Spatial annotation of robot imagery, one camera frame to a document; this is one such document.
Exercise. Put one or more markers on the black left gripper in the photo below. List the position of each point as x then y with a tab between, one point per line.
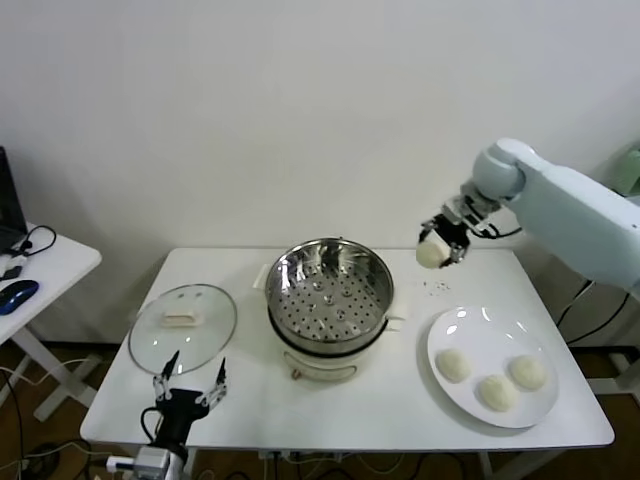
177	410

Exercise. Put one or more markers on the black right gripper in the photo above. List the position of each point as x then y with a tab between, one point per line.
452	227

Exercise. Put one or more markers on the white steamed baozi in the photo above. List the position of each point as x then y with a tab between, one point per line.
454	366
527	373
430	255
497	394

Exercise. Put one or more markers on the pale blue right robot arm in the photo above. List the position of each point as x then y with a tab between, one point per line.
565	200

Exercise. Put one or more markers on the stainless steel steamer basket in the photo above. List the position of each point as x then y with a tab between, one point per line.
300	280

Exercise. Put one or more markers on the round glass pot lid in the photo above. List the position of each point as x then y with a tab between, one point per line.
200	340

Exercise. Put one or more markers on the large white plate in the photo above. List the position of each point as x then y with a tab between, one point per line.
480	335

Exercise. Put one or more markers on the white power strip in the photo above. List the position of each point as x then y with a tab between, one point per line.
280	455

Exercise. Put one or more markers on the white electric cooking pot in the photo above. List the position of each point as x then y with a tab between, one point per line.
320	367

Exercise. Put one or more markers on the white side table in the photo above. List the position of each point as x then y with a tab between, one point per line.
55	280

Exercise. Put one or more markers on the blue computer mouse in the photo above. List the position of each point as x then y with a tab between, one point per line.
17	295

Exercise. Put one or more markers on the dark usb dongle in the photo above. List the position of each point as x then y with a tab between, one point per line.
12	273

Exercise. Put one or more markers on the white usb adapter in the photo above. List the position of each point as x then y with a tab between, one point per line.
15	260

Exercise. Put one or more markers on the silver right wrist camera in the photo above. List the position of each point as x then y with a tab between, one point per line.
480	205

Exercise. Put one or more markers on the white metal floor frame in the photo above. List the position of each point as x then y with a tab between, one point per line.
625	372

